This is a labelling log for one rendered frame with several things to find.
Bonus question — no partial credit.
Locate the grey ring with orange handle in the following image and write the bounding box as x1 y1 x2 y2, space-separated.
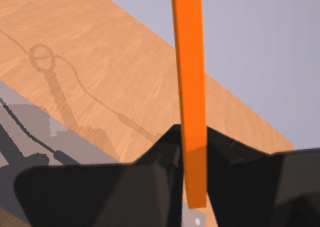
172 0 207 209

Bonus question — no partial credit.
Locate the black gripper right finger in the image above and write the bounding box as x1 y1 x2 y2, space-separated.
206 125 320 227

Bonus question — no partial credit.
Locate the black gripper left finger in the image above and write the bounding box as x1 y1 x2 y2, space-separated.
13 124 184 227

